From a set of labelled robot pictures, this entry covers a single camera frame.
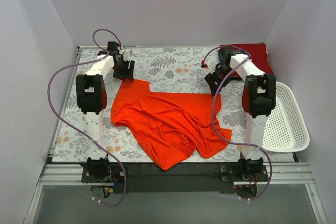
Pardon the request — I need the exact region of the white perforated plastic basket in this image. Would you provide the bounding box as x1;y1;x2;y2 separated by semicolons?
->
263;82;310;153

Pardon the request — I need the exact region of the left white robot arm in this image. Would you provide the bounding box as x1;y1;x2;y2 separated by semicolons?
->
76;41;134;182

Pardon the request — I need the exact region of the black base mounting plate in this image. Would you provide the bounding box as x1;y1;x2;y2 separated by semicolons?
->
80;162;269;194

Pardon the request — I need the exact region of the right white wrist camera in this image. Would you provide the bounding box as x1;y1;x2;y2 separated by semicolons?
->
201;60;218;73

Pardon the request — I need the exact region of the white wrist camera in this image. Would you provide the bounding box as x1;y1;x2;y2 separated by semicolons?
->
201;60;218;73
120;49;132;61

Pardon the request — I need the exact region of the floral patterned table mat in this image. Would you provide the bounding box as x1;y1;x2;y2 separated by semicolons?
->
51;46;295;163

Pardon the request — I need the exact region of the folded dark red t-shirt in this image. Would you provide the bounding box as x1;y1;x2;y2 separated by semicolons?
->
234;43;274;73

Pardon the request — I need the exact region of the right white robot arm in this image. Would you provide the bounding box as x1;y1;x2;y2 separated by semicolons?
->
201;45;276;181

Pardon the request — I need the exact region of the aluminium frame rail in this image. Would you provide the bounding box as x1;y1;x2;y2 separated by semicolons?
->
24;163;328;223

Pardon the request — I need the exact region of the folded blue t-shirt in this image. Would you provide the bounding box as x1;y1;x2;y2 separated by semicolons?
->
217;50;223;65

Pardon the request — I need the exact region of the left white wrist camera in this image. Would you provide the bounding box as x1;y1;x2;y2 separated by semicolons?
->
120;49;132;61

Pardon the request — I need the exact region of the orange t-shirt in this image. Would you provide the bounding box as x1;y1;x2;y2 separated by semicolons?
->
111;80;232;170

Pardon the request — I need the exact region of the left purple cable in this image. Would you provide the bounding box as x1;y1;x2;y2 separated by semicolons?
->
47;28;128;207

